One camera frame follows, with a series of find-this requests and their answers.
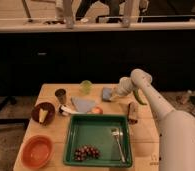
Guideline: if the dark brown plate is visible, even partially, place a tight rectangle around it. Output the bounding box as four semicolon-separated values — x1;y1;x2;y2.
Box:
31;102;55;125

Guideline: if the metal fork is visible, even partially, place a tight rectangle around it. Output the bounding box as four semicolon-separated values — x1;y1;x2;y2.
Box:
111;128;126;163

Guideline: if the green plastic cup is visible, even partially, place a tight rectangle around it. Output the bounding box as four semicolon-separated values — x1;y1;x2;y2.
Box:
80;80;92;94

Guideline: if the green chili pepper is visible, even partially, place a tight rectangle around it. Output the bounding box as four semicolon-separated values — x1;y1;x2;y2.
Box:
133;90;147;105

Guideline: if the wooden table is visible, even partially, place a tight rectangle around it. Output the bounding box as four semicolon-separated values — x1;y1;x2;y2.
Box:
13;84;159;171

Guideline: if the small metal cup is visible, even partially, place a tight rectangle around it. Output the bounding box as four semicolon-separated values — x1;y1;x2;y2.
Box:
55;89;66;105

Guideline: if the bunch of red grapes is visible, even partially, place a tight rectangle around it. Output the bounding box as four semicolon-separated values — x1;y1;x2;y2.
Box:
74;145;100;162

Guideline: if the blue sponge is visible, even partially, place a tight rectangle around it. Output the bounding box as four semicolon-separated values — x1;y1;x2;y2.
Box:
102;87;112;101

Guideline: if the yellow cheese wedge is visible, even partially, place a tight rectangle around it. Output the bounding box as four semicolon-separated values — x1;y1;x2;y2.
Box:
39;109;48;123

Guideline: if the green plastic tray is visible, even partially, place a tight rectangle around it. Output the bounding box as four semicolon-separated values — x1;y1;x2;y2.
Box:
63;114;132;168

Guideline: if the orange peach fruit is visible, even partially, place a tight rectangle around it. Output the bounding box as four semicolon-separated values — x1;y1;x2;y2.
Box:
92;107;103;114

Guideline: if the white spoon with black end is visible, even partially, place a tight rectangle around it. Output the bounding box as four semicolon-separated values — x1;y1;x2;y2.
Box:
59;105;77;116

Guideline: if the light blue cloth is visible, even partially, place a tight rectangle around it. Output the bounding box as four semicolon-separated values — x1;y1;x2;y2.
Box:
71;97;96;113

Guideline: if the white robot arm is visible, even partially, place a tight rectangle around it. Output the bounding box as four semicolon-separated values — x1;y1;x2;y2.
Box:
112;69;195;171

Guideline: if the orange plastic bowl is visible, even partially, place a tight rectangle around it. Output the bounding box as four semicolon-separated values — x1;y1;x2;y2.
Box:
21;135;53;169

